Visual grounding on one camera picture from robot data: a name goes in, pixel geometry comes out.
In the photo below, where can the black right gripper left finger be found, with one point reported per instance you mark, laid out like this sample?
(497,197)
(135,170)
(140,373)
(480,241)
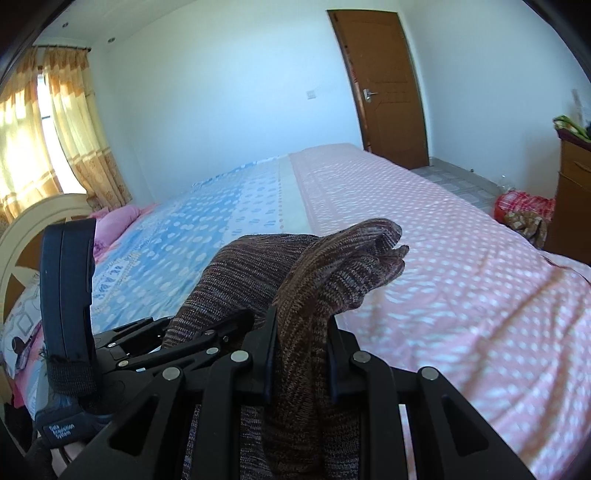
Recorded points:
(190,411)

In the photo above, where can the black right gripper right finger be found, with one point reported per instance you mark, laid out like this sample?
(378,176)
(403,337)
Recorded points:
(413,421)

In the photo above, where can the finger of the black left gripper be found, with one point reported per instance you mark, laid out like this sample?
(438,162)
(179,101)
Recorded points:
(139,344)

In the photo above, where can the brown knit sweater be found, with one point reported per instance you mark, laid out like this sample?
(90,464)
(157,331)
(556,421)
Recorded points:
(309,279)

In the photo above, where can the person's left hand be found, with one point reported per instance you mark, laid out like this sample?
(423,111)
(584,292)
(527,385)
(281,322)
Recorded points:
(63,456)

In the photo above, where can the white patterned pillow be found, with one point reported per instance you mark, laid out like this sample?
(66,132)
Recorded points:
(21,335)

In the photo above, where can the blue and pink bedsheet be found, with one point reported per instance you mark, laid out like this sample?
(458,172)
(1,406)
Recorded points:
(253,379)

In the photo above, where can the folded pink blanket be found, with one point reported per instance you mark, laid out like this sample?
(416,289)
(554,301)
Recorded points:
(110,225)

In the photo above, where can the cream wooden headboard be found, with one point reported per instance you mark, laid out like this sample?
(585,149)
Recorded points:
(21,242)

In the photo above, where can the yellow patterned curtain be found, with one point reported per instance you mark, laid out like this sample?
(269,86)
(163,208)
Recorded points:
(52,138)

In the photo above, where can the brown wooden dresser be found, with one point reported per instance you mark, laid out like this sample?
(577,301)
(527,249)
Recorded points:
(569,229)

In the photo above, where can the red plaid bag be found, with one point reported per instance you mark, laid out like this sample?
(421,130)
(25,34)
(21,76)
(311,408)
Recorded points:
(526,214)

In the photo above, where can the green cloth on dresser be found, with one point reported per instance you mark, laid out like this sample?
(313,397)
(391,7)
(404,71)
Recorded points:
(564,123)

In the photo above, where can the brown wooden door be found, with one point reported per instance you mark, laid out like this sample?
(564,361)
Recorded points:
(377,56)

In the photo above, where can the silver door handle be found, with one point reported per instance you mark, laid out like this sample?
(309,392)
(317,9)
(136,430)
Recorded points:
(368,95)

